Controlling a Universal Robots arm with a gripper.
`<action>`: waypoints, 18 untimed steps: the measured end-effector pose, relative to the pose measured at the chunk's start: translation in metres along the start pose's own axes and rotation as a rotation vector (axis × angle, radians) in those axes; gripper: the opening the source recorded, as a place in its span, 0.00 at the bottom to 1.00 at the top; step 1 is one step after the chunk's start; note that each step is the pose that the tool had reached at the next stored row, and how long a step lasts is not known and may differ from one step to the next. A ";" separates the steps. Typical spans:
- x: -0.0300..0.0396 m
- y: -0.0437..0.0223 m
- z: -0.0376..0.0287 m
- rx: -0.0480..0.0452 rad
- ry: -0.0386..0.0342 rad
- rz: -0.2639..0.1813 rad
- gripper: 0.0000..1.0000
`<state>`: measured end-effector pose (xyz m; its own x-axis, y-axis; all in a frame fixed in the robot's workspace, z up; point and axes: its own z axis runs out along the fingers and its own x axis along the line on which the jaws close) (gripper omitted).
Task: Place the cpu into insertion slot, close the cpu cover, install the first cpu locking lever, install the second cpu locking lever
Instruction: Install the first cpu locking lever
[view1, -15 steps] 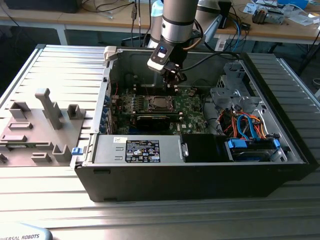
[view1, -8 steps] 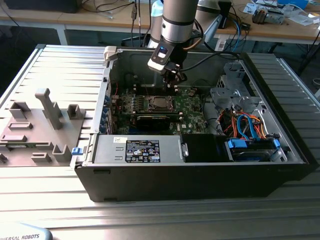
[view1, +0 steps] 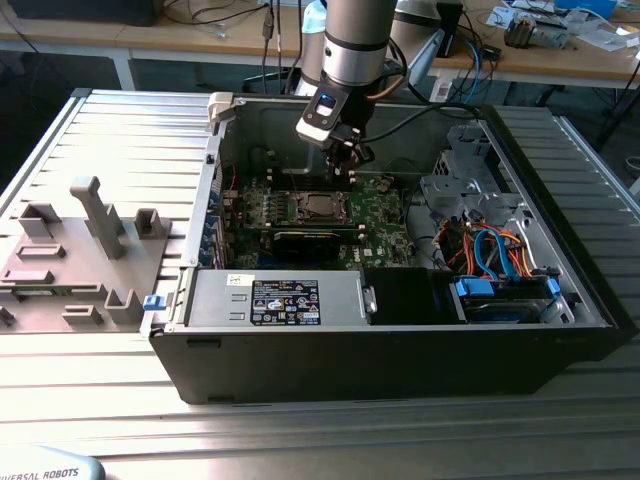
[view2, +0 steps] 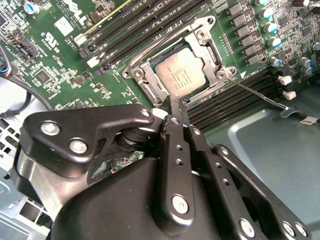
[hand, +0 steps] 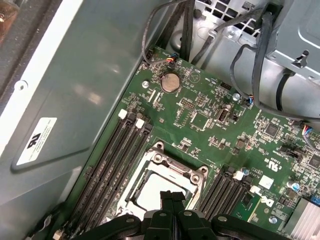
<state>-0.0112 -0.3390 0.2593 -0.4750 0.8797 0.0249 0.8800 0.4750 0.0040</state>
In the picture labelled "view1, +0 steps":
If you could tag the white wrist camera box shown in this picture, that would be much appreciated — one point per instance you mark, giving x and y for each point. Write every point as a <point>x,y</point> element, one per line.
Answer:
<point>312,131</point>

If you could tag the blue disk carrier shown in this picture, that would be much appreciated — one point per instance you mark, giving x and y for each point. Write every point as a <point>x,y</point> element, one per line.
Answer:
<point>472,290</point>

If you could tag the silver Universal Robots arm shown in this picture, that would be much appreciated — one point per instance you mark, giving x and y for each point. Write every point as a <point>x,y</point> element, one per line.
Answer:
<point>355,40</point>

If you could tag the blue case latch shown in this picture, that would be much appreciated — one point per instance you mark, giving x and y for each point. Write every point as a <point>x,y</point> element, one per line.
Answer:
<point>153,303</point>

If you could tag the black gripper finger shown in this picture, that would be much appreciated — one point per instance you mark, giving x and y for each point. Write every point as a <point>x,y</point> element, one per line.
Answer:
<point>361,155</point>
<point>339,157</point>

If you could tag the black graphics card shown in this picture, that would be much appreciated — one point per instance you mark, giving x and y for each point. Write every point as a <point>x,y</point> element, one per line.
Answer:
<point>305,245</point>

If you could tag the grey metal device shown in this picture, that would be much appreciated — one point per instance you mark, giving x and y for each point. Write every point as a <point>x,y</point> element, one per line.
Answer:
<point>550,35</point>

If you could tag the pale blue teach pendant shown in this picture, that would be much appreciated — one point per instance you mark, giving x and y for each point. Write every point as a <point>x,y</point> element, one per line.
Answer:
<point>50,465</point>

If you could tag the grey metal drive cage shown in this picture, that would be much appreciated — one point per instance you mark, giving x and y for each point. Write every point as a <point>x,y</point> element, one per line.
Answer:
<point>450,192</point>

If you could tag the coin cell battery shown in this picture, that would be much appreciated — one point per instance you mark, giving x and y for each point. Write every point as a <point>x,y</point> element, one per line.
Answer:
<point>384,186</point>

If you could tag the black computer box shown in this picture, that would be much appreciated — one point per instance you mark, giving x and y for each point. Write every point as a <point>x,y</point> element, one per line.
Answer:
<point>75,10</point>

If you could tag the blue box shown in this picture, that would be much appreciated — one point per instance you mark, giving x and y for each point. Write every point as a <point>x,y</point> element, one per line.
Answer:
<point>590,5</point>

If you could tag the grey parts rack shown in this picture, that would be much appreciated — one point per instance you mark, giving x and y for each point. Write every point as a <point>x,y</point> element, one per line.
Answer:
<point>75,280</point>

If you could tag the copper CPU cooler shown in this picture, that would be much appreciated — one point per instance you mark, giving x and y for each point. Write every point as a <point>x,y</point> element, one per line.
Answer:
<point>517,32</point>

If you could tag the silver CPU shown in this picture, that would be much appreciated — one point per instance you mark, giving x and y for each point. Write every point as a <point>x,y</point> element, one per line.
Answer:
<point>321,204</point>

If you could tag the black upright box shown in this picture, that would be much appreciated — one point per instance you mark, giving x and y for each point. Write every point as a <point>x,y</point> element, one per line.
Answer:
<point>450,25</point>

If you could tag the green motherboard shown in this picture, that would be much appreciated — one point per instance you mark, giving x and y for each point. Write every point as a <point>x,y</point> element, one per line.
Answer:
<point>385,225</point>

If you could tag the grey power supply unit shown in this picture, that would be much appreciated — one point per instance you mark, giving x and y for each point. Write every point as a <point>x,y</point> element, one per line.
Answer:
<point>215,300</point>

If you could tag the black PC case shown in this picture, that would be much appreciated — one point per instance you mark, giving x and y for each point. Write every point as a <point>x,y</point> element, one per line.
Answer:
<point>350,365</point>

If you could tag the wooden desk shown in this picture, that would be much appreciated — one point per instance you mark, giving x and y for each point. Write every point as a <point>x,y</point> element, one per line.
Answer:
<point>150,37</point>
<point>550,62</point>

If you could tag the beige case latch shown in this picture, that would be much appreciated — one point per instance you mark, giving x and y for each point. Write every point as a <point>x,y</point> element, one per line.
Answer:
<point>220,106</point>

